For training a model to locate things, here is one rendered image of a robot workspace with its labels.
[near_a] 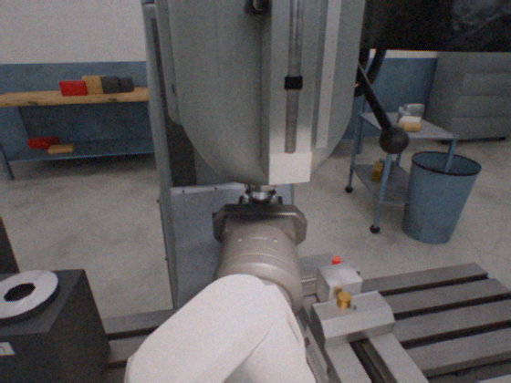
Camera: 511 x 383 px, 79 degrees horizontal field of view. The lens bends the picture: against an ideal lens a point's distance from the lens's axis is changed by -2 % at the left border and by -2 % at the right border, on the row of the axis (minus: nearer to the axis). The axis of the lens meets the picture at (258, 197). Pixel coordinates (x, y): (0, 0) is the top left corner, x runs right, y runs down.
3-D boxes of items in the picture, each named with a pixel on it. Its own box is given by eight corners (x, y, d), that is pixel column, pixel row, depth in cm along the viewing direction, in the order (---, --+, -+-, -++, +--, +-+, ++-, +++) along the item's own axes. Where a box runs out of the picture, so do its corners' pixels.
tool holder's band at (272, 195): (250, 189, 47) (250, 182, 47) (280, 193, 46) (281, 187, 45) (238, 203, 43) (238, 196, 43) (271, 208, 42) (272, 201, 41)
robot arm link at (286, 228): (308, 191, 40) (323, 246, 30) (304, 253, 45) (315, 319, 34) (211, 191, 41) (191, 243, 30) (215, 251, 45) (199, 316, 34)
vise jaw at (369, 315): (392, 332, 51) (398, 315, 50) (323, 348, 49) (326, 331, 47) (372, 305, 56) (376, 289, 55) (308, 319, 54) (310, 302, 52)
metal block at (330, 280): (357, 306, 55) (362, 280, 53) (326, 313, 54) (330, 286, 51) (343, 286, 60) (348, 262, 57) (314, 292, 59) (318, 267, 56)
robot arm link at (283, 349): (281, 233, 29) (287, 335, 19) (317, 311, 33) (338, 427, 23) (175, 268, 31) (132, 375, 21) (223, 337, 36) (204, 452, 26)
